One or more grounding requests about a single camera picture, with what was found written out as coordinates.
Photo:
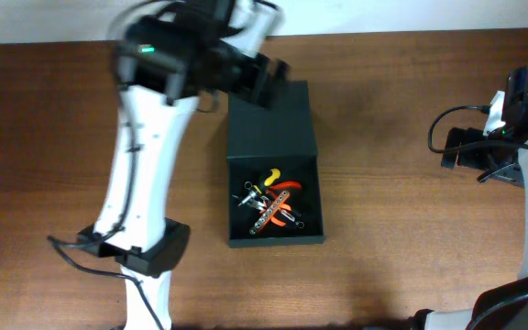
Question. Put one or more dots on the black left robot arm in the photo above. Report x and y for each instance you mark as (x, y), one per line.
(162, 63)

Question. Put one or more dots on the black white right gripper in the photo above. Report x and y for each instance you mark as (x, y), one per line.
(466, 136)

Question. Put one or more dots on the orange socket bit rail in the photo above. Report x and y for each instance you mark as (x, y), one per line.
(269, 212)

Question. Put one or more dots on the small orange-handled cutting pliers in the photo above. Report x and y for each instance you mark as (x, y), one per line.
(294, 189)

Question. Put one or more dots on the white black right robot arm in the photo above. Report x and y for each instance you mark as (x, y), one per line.
(504, 307)

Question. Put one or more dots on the black orange long-nose pliers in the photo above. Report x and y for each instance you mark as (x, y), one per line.
(283, 218)

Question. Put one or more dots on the black gift box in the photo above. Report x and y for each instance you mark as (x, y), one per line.
(281, 137)

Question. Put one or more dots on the yellow black screwdriver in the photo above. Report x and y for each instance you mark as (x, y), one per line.
(264, 181)

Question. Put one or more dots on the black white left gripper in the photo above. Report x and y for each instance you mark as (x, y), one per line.
(258, 90)

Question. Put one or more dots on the chrome double ring wrench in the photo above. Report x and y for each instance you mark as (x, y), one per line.
(274, 206)

